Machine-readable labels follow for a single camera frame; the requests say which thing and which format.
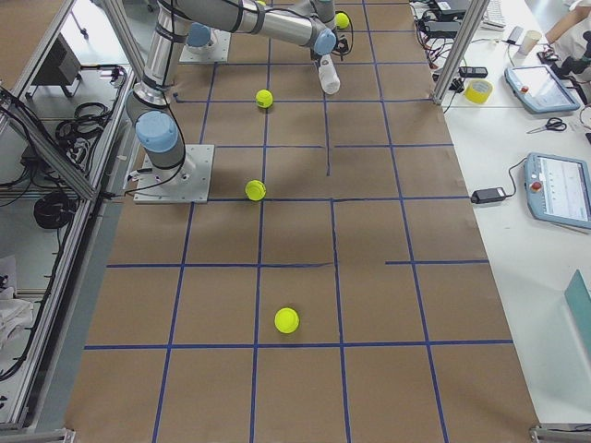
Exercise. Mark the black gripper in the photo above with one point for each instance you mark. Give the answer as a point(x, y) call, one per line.
point(319, 57)

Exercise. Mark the white blue tennis ball can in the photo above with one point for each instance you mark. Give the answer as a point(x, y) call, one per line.
point(329, 79)

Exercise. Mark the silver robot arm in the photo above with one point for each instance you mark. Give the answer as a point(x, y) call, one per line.
point(199, 35)
point(307, 24)

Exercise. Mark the tennis ball far left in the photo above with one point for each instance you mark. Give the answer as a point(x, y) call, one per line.
point(342, 20)

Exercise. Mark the tennis ball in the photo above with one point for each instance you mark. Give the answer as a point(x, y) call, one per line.
point(286, 320)
point(342, 20)
point(264, 99)
point(255, 190)

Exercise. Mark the tennis ball centre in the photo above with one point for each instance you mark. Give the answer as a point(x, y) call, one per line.
point(264, 99)

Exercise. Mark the tennis ball far right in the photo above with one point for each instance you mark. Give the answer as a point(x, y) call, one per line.
point(255, 190)

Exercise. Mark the tennis ball near right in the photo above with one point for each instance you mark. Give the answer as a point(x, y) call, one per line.
point(286, 320)

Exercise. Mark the black phone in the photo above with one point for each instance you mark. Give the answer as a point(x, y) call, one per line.
point(472, 72)

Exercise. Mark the yellow tape roll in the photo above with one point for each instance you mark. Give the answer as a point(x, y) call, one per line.
point(478, 91)

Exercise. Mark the paper cup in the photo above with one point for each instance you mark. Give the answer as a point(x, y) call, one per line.
point(529, 42)

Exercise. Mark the upper teach pendant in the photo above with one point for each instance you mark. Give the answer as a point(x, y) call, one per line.
point(539, 90)

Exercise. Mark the teach pendant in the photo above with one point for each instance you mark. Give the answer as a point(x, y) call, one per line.
point(539, 90)
point(557, 189)

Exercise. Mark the black power brick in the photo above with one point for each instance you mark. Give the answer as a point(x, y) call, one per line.
point(488, 195)

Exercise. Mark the scissors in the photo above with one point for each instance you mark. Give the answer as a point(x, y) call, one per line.
point(554, 124)

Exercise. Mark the lower teach pendant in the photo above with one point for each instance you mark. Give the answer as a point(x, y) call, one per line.
point(557, 189)

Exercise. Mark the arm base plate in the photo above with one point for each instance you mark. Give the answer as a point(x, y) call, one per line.
point(191, 184)
point(216, 51)

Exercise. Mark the aluminium frame post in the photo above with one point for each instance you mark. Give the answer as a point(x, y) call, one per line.
point(470, 24)

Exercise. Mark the aluminium frame rail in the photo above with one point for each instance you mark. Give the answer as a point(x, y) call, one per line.
point(51, 207)

